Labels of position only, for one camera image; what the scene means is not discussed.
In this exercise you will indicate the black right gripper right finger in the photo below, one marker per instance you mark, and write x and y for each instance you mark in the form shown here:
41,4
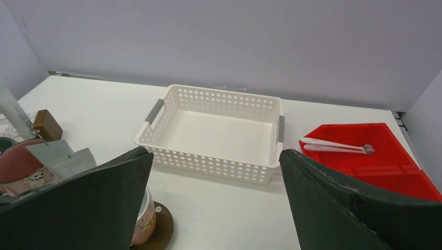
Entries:
332,210

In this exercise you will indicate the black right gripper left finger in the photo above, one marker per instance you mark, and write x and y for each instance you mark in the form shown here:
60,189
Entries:
95,209

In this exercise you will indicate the orange-pink mug white inside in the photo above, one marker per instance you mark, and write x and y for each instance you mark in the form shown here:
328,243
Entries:
146,220

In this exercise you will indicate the orange capped toothpaste tube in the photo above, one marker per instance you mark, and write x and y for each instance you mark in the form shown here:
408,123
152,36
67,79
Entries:
49,154

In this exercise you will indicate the pink ghost pattern mug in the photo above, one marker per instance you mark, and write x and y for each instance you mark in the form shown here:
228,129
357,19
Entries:
21,171

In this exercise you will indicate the wooden acrylic toothbrush holder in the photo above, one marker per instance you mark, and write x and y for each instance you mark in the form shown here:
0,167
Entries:
43,121

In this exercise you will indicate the white toothpaste tube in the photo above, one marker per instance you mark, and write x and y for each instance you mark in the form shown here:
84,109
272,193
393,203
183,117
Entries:
14,113

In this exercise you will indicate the black capped toothpaste tube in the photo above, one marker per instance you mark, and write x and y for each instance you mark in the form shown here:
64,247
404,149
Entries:
73,164

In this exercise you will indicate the grey-green ceramic mug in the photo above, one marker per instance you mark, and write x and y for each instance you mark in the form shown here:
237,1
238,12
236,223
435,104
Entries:
6,143

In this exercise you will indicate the brown oval wooden tray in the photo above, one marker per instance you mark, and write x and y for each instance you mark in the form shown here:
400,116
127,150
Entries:
163,232

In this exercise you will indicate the pale pink toothbrush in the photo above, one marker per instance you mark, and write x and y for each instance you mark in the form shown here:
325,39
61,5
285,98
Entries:
320,148

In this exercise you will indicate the white pink toothbrush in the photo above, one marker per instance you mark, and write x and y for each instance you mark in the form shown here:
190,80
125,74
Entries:
308,140

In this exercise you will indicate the red plastic organizer tray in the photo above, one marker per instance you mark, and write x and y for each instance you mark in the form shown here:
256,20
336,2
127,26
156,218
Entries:
390,167

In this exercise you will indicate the white perforated plastic basket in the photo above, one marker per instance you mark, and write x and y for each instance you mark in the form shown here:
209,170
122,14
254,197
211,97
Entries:
219,133

